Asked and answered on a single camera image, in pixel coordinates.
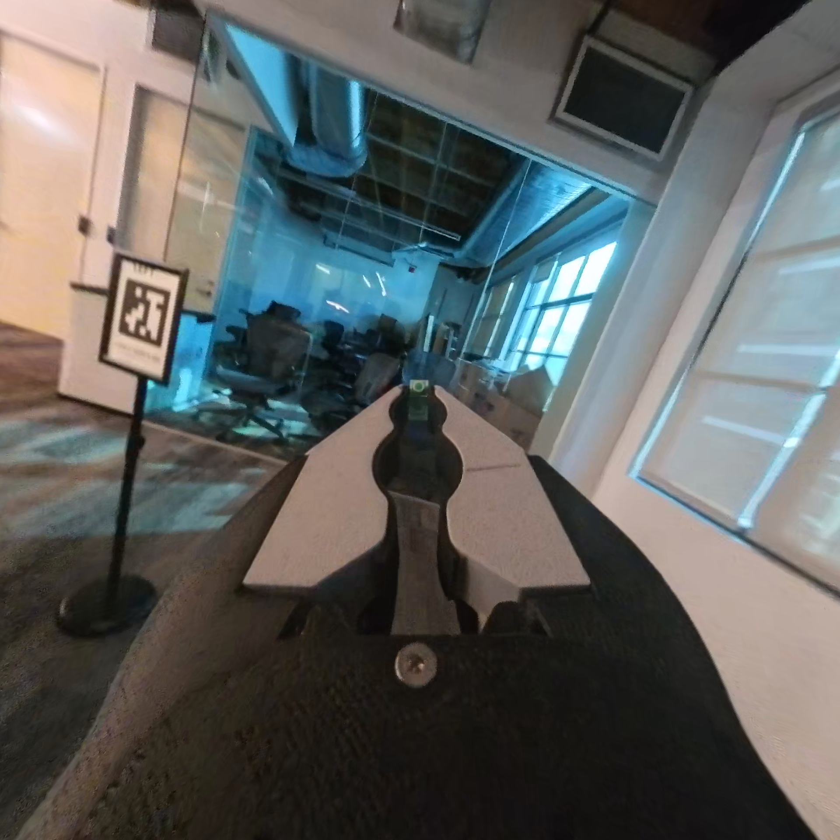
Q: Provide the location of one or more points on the pale green lego piece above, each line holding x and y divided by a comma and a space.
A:
417, 397

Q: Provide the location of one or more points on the grey meeting room chair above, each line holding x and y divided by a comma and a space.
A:
377, 380
262, 354

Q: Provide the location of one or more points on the round silver room duct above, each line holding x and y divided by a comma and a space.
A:
328, 124

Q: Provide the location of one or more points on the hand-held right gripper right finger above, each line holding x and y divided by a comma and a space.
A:
518, 525

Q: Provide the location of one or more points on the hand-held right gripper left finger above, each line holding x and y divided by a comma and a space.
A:
315, 525

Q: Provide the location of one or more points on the white door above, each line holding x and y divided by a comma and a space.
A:
46, 164

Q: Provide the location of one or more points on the brown cardboard box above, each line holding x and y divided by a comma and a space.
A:
518, 400

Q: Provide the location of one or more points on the large grid window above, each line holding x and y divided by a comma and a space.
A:
754, 394

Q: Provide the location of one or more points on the wall air vent grille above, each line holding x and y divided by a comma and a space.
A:
623, 98

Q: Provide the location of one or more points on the marker sign on black stand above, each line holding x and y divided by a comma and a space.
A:
141, 308

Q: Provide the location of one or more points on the short silver ceiling duct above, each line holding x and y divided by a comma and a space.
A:
439, 29

